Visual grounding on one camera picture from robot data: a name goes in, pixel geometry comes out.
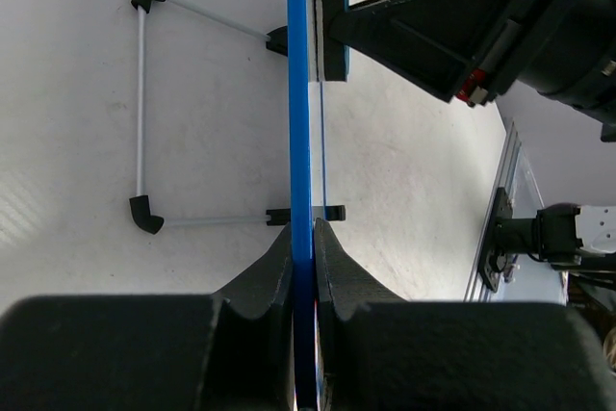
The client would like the blue whiteboard eraser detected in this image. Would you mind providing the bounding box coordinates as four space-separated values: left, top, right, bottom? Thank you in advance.
312 0 349 82

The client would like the blue framed whiteboard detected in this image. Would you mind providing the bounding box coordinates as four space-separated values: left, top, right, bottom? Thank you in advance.
287 0 324 410

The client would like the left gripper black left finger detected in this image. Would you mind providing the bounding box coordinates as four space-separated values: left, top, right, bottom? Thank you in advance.
1 228 294 410

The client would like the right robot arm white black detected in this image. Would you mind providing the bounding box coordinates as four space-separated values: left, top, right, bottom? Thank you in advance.
321 0 615 141

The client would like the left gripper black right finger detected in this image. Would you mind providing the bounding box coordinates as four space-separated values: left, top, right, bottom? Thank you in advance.
314 220 615 410

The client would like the aluminium mounting rail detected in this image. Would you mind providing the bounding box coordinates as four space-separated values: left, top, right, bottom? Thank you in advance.
464 118 524 302

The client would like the whiteboard stand black white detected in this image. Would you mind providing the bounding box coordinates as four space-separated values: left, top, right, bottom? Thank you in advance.
127 0 347 236

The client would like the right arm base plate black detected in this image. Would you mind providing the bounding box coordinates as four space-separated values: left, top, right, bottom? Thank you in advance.
477 187 513 293

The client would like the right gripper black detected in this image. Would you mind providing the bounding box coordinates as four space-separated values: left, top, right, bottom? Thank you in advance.
327 0 611 107

